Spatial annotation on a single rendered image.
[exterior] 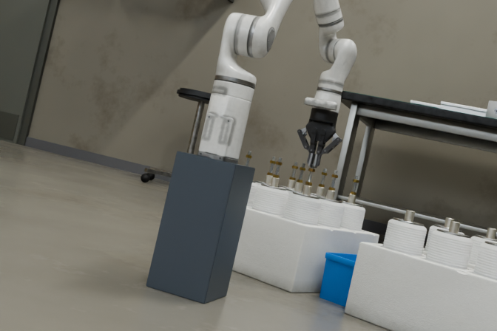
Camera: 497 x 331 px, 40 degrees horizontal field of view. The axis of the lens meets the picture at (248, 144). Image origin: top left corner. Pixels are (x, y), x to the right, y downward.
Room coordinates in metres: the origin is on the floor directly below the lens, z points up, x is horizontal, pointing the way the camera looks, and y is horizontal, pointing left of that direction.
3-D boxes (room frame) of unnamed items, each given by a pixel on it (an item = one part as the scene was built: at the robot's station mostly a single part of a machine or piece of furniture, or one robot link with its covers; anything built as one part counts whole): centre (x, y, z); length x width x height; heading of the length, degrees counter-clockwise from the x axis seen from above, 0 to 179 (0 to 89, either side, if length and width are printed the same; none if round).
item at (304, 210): (1.91, -0.19, 0.16); 0.10 x 0.10 x 0.18
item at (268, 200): (1.99, -0.10, 0.16); 0.10 x 0.10 x 0.18
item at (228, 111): (1.54, 0.06, 0.39); 0.09 x 0.09 x 0.17; 72
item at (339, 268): (1.92, -0.40, 0.06); 0.30 x 0.11 x 0.12; 139
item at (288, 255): (2.08, -0.18, 0.09); 0.39 x 0.39 x 0.18; 49
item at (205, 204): (1.54, 0.06, 0.15); 0.14 x 0.14 x 0.30; 72
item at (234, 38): (1.54, 0.06, 0.54); 0.09 x 0.09 x 0.17; 75
